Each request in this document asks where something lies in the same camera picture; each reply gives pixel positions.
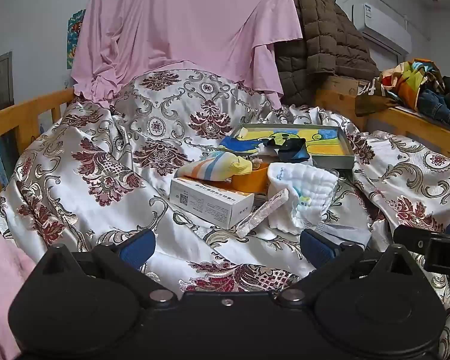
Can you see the blue orange wall poster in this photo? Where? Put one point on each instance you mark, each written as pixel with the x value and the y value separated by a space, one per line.
pixel 74 37

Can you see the white gauze cloth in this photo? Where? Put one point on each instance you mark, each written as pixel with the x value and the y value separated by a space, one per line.
pixel 303 191

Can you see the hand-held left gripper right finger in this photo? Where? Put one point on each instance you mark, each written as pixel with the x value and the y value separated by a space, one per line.
pixel 317 249

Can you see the white air conditioner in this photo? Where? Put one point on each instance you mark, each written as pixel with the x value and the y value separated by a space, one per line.
pixel 382 22

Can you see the colorful patchwork cloth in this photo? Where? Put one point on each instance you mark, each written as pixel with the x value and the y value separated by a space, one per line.
pixel 408 78

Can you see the brown puffer jacket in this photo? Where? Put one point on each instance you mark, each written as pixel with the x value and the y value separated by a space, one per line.
pixel 322 45

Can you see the wooden bed frame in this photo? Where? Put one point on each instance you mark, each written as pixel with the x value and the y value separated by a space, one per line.
pixel 22 110

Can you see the white orange medicine box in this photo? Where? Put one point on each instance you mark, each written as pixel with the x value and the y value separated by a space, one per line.
pixel 206 200

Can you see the striped pastel sock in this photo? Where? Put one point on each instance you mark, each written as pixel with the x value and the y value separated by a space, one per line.
pixel 210 167

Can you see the blue denim jeans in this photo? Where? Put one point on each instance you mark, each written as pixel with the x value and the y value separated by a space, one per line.
pixel 438 107

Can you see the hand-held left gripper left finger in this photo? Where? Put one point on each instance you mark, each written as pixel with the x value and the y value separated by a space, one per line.
pixel 137 249

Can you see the person's pink fleece clothing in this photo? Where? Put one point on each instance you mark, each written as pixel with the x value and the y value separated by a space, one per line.
pixel 3 288

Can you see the grey metal tray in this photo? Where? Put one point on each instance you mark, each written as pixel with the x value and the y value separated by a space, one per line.
pixel 330 163

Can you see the black patterned sock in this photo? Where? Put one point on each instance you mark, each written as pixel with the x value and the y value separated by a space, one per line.
pixel 290 150

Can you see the brown printed cloth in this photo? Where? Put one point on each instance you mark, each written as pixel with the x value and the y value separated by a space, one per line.
pixel 371 95

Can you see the orange plastic cup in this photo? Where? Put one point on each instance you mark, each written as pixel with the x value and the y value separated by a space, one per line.
pixel 251 180

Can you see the yellow blue cartoon towel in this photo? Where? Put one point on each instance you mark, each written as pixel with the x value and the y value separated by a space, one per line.
pixel 322 142

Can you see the pink bed sheet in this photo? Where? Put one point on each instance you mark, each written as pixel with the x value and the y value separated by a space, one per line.
pixel 180 18

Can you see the floral satin blanket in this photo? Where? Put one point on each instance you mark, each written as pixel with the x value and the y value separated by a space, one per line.
pixel 97 138

